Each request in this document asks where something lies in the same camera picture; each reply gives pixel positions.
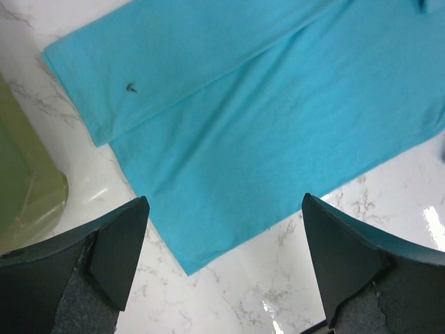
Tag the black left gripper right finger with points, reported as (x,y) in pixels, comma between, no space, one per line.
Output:
(371,281)

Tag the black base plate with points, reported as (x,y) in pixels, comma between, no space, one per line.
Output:
(319,328)

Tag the turquoise t shirt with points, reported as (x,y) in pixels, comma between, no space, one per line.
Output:
(224,114)

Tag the olive green plastic basket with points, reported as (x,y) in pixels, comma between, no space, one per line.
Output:
(33,191)

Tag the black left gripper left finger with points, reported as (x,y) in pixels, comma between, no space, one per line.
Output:
(78,281)

